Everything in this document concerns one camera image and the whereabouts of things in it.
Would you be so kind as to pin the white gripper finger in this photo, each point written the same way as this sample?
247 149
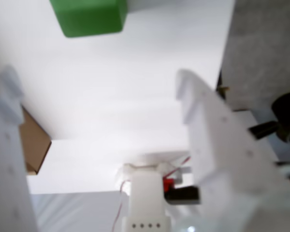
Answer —
4 157
220 145

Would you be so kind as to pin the green cube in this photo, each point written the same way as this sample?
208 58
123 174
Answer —
91 17

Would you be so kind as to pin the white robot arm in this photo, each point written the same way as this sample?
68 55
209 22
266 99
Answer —
145 200

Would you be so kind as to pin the brown cardboard box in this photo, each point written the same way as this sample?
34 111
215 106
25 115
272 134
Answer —
33 142

